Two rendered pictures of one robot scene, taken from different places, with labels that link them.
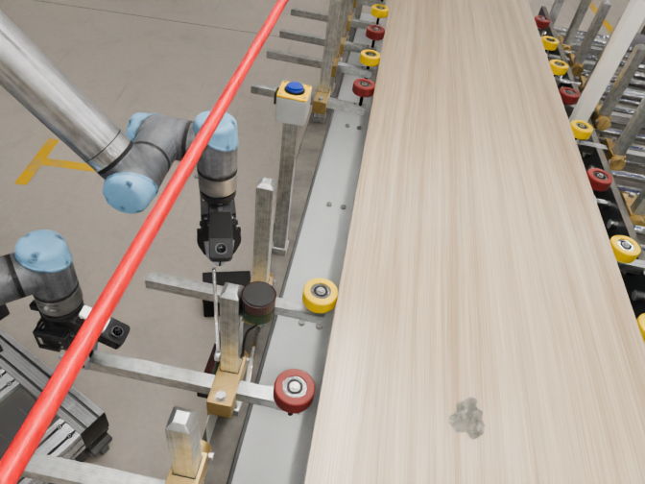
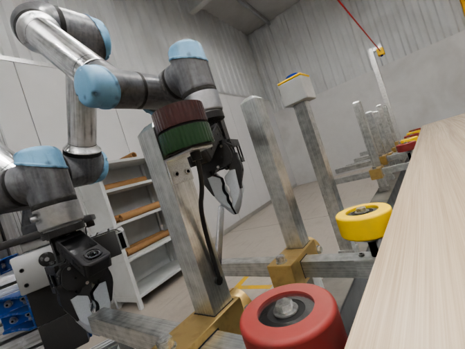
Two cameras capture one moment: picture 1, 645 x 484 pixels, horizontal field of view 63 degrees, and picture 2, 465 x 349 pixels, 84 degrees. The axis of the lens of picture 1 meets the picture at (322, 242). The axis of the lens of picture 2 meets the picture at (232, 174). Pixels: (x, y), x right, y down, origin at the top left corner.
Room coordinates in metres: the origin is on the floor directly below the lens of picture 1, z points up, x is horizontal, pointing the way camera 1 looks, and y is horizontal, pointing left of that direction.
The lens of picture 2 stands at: (0.36, -0.11, 1.02)
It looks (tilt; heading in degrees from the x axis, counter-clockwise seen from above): 0 degrees down; 37
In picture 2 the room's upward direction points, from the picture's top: 18 degrees counter-clockwise
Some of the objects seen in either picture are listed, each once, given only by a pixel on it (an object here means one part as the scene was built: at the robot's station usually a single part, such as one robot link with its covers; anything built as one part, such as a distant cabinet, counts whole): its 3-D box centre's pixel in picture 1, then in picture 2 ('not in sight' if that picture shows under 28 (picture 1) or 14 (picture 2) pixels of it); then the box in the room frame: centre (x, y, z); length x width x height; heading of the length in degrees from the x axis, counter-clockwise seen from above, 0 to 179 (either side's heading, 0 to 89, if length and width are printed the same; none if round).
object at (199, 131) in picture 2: (258, 307); (187, 140); (0.57, 0.09, 1.08); 0.06 x 0.06 x 0.02
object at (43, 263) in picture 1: (45, 266); (44, 178); (0.54, 0.45, 1.13); 0.09 x 0.08 x 0.11; 130
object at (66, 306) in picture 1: (58, 296); (57, 217); (0.54, 0.44, 1.05); 0.08 x 0.08 x 0.05
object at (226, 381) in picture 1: (229, 380); (210, 337); (0.55, 0.14, 0.85); 0.14 x 0.06 x 0.05; 178
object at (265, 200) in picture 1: (261, 261); (286, 210); (0.82, 0.13, 0.92); 0.04 x 0.04 x 0.48; 88
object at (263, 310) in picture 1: (258, 298); (180, 119); (0.57, 0.09, 1.10); 0.06 x 0.06 x 0.02
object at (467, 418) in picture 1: (471, 415); not in sight; (0.53, -0.34, 0.91); 0.09 x 0.07 x 0.02; 154
